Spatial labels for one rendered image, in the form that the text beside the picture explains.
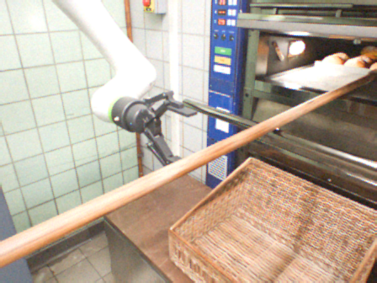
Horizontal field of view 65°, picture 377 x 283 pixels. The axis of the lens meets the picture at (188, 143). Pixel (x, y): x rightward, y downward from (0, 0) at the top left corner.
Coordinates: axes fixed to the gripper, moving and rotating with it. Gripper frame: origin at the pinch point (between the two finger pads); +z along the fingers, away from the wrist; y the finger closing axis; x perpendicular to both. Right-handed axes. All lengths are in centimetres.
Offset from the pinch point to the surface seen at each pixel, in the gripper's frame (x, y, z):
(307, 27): -43.7, -22.3, 2.1
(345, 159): -20.9, 1.5, 26.8
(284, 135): -21.4, 1.0, 11.7
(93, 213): 28.2, -0.9, 9.7
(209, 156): 3.6, -1.4, 9.8
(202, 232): -27, 57, -19
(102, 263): -11, 119, -88
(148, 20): -60, -18, -95
